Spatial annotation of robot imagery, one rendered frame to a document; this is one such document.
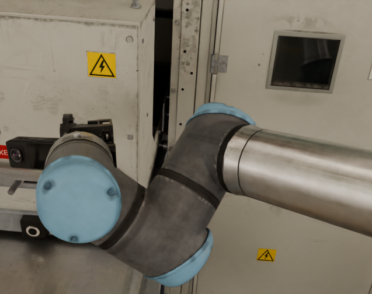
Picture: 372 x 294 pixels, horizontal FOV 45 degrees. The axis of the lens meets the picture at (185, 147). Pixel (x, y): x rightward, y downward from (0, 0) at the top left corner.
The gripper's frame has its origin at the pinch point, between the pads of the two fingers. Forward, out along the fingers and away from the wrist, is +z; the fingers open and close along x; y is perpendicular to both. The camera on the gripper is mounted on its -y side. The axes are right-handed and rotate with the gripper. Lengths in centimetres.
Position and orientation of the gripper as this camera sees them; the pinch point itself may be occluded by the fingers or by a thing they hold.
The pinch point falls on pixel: (70, 130)
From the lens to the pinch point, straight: 85.4
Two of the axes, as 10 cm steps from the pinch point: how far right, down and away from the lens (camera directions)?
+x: -0.2, -9.6, -2.7
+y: 9.8, -0.7, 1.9
